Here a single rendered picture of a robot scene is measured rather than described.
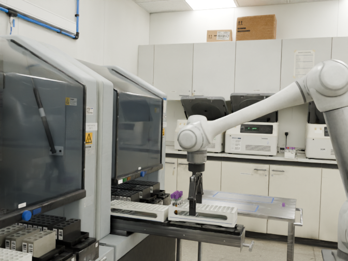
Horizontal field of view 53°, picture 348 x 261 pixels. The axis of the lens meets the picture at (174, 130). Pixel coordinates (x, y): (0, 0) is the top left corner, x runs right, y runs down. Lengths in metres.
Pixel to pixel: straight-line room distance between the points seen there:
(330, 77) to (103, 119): 0.91
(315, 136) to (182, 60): 1.78
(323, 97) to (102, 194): 0.98
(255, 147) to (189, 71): 1.24
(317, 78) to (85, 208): 1.01
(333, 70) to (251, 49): 2.93
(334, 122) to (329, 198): 2.57
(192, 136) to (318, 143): 2.62
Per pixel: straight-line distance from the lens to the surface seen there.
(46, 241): 1.29
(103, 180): 1.58
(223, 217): 1.63
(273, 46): 4.17
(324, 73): 1.29
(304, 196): 3.87
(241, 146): 3.84
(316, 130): 3.85
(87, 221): 1.51
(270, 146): 3.82
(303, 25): 4.56
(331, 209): 3.91
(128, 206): 1.67
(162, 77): 4.39
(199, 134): 1.33
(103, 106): 1.54
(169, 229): 1.59
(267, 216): 1.81
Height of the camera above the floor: 1.29
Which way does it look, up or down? 2 degrees down
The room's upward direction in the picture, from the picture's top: 2 degrees clockwise
